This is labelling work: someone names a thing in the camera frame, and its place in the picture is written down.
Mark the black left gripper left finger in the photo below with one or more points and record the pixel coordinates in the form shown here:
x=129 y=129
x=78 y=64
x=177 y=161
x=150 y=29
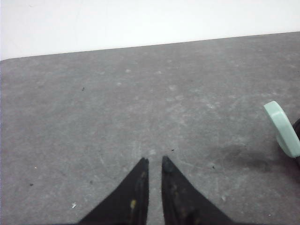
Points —
x=127 y=204

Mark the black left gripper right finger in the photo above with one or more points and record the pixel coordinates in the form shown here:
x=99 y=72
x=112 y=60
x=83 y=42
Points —
x=183 y=204

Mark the black pan with green handle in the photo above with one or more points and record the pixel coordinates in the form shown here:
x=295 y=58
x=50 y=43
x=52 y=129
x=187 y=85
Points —
x=288 y=134

